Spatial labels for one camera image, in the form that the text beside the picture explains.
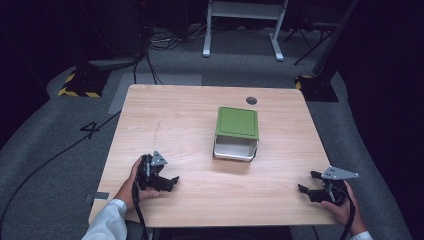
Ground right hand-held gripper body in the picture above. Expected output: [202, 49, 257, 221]
[319, 165, 360, 206]

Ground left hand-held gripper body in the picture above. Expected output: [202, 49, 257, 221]
[136, 150, 169, 192]

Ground white drawer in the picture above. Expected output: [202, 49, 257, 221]
[212, 134, 260, 163]

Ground green storage box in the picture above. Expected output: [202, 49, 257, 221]
[214, 106, 260, 141]

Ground person's right hand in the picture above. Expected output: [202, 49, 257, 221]
[320, 180, 368, 237]

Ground person's left hand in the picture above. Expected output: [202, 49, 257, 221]
[114, 155, 162, 211]

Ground grey tape strip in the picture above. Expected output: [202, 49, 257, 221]
[84, 191, 110, 203]

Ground person's dark trousers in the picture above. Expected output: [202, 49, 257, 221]
[125, 220, 294, 240]

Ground black yellow striped stand base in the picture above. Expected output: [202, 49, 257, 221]
[57, 67, 112, 99]
[294, 74, 340, 103]

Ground black folding stand legs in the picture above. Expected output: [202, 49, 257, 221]
[283, 13, 337, 67]

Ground dark equipment cabinet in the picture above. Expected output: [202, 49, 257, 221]
[87, 0, 149, 69]

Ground right hand-held gripper black cable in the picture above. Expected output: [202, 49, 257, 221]
[338, 186, 357, 240]

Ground hand-held gripper black cable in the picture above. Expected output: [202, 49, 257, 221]
[131, 179, 150, 240]
[338, 186, 357, 240]

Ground left hand-held gripper black cable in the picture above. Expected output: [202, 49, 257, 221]
[131, 179, 150, 240]

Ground long black floor cable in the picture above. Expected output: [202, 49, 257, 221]
[0, 110, 122, 236]

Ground bundle of black cables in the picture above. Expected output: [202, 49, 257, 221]
[132, 23, 204, 86]

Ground grey metal stand post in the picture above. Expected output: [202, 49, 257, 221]
[312, 0, 360, 78]

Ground white desk frame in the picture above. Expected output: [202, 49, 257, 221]
[202, 0, 290, 62]

